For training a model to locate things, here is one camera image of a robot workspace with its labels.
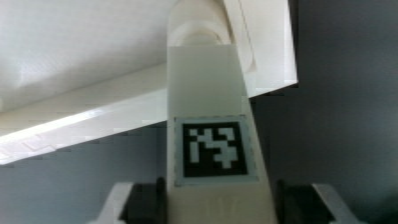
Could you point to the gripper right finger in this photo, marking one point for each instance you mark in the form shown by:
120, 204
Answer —
312, 205

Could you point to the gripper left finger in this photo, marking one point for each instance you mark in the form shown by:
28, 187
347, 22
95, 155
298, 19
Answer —
136, 204

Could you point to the white desk top tray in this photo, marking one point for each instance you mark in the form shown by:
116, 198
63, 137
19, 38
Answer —
83, 71

